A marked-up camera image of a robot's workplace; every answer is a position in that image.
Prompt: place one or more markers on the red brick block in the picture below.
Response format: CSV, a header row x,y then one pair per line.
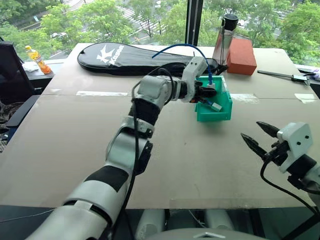
x,y
241,58

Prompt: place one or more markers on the green plastic bin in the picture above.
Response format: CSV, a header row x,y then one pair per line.
x,y
215,115

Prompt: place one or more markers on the dark window frame post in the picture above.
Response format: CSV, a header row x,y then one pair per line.
x,y
193,22

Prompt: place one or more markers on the black racket bag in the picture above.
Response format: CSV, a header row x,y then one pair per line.
x,y
125,58

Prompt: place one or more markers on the metal caliper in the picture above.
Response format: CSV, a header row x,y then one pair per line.
x,y
285,75

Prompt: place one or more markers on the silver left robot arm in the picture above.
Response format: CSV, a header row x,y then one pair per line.
x,y
150,90

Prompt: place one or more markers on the white crumpled tissue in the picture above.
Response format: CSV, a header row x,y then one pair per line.
x,y
30,66

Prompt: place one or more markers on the grey rounded robot torso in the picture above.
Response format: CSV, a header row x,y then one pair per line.
x,y
205,235

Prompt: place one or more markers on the orange drink bottle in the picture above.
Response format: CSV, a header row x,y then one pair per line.
x,y
37,60

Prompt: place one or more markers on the clear bottle with black cap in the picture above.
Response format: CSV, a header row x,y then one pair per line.
x,y
222,47

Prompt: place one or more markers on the blue plug with grey coupler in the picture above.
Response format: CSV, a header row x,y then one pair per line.
x,y
216,107

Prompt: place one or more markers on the white rounded robot leg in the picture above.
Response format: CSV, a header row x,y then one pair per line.
x,y
218,218
151,222

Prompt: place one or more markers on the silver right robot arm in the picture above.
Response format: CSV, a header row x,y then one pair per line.
x,y
308,170

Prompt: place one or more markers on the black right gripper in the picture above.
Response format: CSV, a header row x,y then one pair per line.
x,y
278,152

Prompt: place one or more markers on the white coupler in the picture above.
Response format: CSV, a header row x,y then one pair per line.
x,y
211,85

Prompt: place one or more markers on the clear tape strip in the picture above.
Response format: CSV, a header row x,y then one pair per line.
x,y
305,97
243,97

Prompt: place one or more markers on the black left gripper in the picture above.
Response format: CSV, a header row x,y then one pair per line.
x,y
198,93

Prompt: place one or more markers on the purple object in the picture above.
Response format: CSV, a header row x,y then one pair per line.
x,y
313,74

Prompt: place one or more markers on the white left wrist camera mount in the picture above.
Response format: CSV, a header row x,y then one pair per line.
x,y
193,68

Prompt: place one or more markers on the black chair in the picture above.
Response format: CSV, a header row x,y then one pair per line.
x,y
12,75

